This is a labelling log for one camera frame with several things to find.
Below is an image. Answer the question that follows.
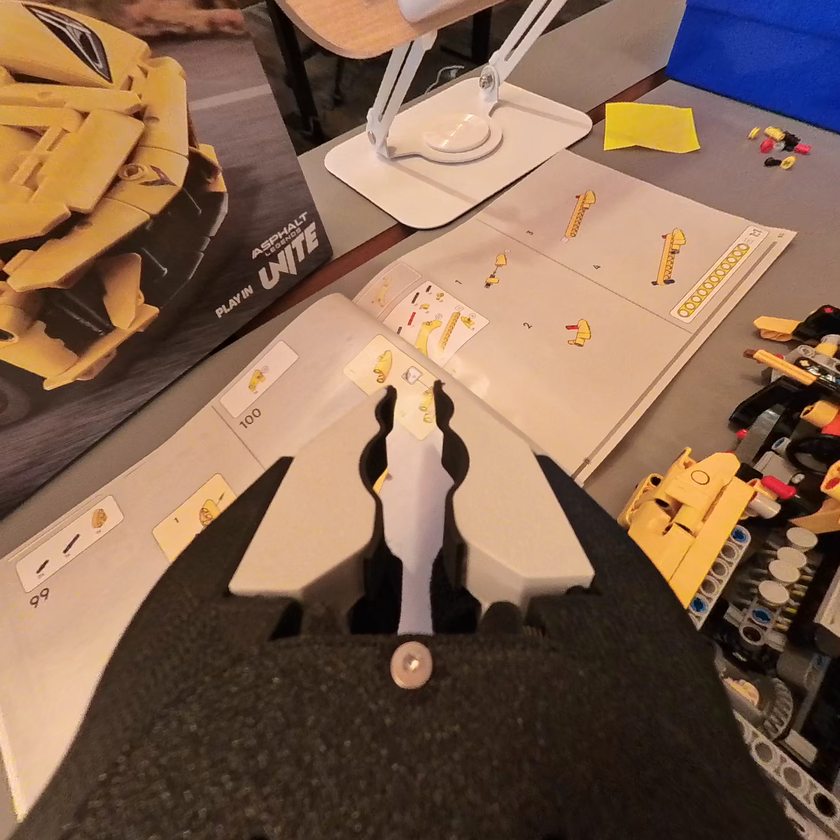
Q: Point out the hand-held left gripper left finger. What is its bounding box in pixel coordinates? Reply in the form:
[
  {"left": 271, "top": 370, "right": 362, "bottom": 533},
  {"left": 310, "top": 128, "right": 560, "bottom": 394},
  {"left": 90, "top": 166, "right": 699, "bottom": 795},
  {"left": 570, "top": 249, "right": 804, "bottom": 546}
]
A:
[{"left": 227, "top": 386, "right": 400, "bottom": 634}]

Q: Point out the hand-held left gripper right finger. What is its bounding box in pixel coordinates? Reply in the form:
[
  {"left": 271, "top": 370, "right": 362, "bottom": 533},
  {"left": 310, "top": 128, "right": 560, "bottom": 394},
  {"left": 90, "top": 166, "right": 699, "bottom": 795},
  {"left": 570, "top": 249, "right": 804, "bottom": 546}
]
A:
[{"left": 433, "top": 381, "right": 597, "bottom": 634}]

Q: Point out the yellow black toy car model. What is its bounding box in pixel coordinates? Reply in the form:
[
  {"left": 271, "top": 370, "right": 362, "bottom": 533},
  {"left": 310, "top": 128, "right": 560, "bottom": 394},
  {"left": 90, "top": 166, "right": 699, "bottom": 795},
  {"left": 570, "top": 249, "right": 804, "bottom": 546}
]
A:
[{"left": 617, "top": 302, "right": 840, "bottom": 840}]

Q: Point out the grey desk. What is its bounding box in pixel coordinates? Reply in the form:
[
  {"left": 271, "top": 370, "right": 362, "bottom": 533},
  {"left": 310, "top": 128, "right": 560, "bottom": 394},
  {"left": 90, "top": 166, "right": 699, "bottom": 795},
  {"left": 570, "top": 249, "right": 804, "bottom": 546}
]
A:
[{"left": 0, "top": 0, "right": 840, "bottom": 840}]

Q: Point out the open instruction booklet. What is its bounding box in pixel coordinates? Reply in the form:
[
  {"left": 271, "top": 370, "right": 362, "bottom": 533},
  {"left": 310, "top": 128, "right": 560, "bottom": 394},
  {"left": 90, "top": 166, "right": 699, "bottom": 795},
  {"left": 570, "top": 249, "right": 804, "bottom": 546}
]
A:
[{"left": 0, "top": 150, "right": 798, "bottom": 821}]

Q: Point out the wooden document stand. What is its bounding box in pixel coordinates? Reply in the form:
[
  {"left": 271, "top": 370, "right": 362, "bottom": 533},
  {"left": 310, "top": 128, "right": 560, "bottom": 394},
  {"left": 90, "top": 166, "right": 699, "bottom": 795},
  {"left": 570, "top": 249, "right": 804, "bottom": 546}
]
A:
[{"left": 276, "top": 0, "right": 595, "bottom": 231}]

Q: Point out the toy car box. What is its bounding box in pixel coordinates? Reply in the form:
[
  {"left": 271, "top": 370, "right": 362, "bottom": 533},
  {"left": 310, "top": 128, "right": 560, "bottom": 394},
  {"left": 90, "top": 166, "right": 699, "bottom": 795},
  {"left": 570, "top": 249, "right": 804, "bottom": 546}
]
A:
[{"left": 0, "top": 0, "right": 334, "bottom": 519}]

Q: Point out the yellow paper note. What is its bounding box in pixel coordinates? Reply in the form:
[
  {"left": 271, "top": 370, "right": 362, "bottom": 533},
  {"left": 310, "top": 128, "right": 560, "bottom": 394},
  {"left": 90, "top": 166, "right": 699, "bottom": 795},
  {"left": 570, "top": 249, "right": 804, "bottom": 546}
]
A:
[{"left": 604, "top": 101, "right": 702, "bottom": 154}]

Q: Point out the pile of small brick pins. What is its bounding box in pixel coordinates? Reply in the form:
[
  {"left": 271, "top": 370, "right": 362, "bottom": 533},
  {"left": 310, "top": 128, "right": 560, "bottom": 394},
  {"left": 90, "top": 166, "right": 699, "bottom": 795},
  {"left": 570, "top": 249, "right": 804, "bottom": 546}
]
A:
[{"left": 748, "top": 125, "right": 813, "bottom": 170}]

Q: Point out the blue plastic bin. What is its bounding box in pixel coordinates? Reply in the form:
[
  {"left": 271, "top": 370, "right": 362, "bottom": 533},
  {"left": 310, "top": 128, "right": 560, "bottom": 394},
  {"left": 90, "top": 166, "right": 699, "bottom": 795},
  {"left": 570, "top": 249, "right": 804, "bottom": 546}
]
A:
[{"left": 666, "top": 0, "right": 840, "bottom": 129}]

